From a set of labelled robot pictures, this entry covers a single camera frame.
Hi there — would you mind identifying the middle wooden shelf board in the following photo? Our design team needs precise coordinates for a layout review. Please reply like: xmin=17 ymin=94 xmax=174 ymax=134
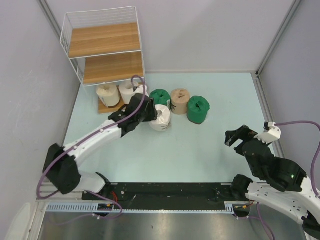
xmin=83 ymin=51 xmax=144 ymax=85

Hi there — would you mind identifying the white wire shelf rack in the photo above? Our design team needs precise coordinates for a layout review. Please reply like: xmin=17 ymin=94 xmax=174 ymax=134
xmin=60 ymin=6 xmax=145 ymax=87

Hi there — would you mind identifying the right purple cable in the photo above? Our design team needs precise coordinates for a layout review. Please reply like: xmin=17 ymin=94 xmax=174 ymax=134
xmin=273 ymin=120 xmax=320 ymax=197

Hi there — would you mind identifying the bottom wooden shelf board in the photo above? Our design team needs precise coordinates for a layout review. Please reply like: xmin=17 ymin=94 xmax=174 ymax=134
xmin=97 ymin=97 xmax=131 ymax=115

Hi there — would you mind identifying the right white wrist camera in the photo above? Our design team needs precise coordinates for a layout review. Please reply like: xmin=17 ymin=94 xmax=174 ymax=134
xmin=254 ymin=122 xmax=282 ymax=145

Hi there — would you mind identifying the white slotted cable duct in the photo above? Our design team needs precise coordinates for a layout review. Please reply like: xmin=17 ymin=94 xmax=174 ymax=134
xmin=46 ymin=202 xmax=234 ymax=214

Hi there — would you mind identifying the top wooden shelf board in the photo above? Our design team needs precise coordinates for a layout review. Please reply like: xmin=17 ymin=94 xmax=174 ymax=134
xmin=68 ymin=22 xmax=141 ymax=58

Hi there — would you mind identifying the green wrapped roll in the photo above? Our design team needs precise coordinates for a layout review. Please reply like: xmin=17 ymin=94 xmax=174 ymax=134
xmin=186 ymin=95 xmax=210 ymax=125
xmin=149 ymin=89 xmax=171 ymax=108

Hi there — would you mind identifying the unwrapped white paper roll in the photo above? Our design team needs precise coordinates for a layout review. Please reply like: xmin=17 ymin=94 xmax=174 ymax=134
xmin=118 ymin=80 xmax=144 ymax=105

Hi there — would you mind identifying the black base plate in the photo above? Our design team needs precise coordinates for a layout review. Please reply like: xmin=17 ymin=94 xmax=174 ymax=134
xmin=81 ymin=182 xmax=251 ymax=217

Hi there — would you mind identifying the wooden shelf board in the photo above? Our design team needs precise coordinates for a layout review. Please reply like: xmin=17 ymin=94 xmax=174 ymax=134
xmin=68 ymin=22 xmax=141 ymax=58
xmin=97 ymin=97 xmax=131 ymax=115
xmin=83 ymin=51 xmax=144 ymax=85

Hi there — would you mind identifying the cream paper roll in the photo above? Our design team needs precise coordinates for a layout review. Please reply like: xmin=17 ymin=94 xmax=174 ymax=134
xmin=96 ymin=83 xmax=120 ymax=108

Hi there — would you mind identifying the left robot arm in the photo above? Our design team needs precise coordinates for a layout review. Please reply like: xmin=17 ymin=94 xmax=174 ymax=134
xmin=43 ymin=93 xmax=158 ymax=200

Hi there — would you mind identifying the tan paper roll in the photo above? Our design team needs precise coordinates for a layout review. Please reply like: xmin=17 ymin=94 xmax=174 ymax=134
xmin=170 ymin=88 xmax=190 ymax=115

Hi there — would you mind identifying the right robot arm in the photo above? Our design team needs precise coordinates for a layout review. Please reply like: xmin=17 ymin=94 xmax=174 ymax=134
xmin=224 ymin=122 xmax=320 ymax=239

